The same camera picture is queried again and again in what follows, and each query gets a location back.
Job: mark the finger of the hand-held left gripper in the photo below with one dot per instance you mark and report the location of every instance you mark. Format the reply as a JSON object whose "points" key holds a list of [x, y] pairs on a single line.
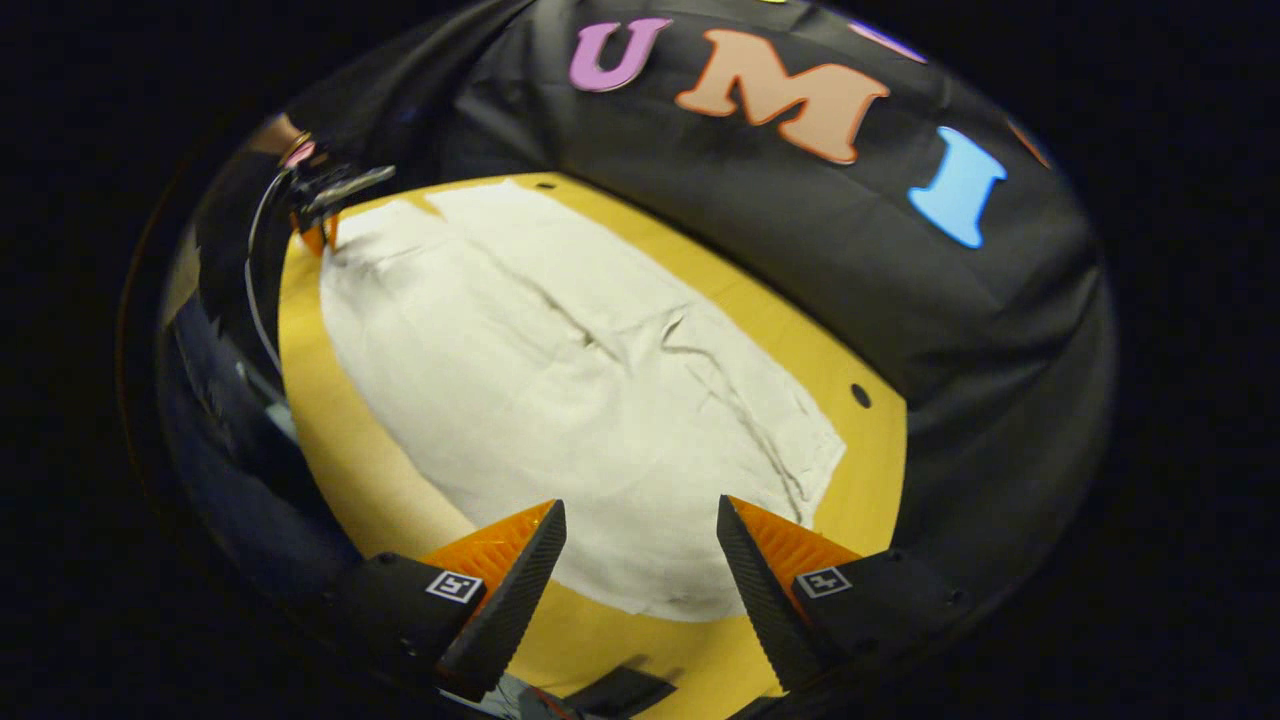
{"points": [[320, 236]]}

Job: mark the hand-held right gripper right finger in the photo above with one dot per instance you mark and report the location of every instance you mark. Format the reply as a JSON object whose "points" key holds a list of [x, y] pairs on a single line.
{"points": [[760, 590]]}

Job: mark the black backdrop cloth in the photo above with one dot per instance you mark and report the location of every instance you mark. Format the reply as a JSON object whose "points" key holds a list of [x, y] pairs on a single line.
{"points": [[800, 250]]}

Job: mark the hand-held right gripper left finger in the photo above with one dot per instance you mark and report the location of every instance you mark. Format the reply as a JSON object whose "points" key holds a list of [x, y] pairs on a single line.
{"points": [[520, 590]]}

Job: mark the person's dark clothing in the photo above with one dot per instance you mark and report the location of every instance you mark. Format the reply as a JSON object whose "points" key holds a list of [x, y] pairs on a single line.
{"points": [[240, 450]]}

